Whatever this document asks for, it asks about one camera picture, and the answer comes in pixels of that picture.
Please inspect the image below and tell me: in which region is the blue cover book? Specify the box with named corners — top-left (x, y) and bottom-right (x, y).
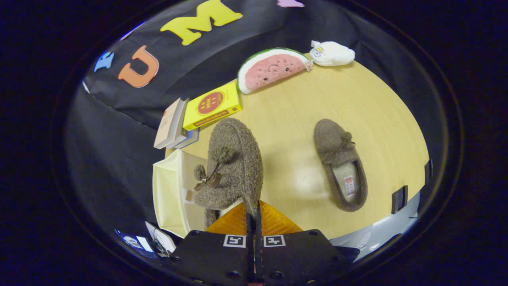
top-left (174, 127), bottom-right (200, 150)

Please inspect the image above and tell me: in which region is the dark blue glossy magazine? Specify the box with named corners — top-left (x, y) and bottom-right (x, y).
top-left (115, 228), bottom-right (159, 259)

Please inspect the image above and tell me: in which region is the pale grey book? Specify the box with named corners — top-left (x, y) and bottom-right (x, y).
top-left (167, 99), bottom-right (190, 148)

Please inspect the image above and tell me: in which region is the yellow book with red circle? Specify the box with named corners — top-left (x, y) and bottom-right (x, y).
top-left (183, 79), bottom-right (243, 131)

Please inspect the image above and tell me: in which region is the white plush toy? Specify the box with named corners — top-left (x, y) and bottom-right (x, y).
top-left (309, 40), bottom-right (356, 67)

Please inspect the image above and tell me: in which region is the white paper leaflet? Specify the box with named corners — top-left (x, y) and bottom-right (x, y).
top-left (145, 221), bottom-right (177, 255)

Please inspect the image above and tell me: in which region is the black backdrop cloth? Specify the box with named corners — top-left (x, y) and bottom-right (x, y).
top-left (65, 0), bottom-right (445, 247)

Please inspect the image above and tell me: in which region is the brown fuzzy slipper shoe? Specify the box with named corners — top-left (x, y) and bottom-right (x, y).
top-left (193, 117), bottom-right (264, 231)
top-left (313, 118), bottom-right (368, 212)

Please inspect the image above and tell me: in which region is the cream fabric storage box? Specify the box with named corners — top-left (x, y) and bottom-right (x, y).
top-left (152, 149), bottom-right (223, 239)

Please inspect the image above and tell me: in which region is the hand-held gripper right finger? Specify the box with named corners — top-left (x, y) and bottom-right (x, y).
top-left (255, 200), bottom-right (350, 286)

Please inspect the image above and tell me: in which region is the watermelon slice plush toy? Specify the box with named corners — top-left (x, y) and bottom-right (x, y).
top-left (237, 47), bottom-right (313, 95)

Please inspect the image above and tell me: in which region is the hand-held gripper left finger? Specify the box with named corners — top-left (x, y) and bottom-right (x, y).
top-left (169, 201), bottom-right (254, 286)

